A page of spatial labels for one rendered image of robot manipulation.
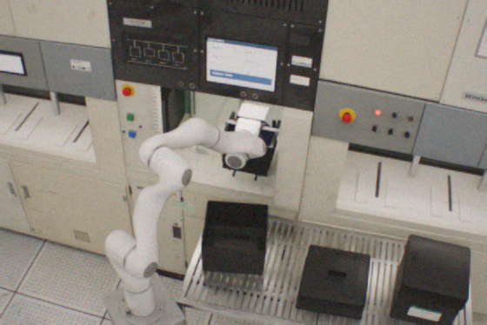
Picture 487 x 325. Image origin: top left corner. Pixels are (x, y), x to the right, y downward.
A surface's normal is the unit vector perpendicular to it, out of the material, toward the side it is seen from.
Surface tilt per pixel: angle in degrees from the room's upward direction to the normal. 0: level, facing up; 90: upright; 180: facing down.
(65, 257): 0
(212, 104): 0
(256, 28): 90
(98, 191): 90
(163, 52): 90
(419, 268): 0
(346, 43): 90
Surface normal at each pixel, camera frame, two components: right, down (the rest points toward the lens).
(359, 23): -0.23, 0.66
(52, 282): 0.04, -0.73
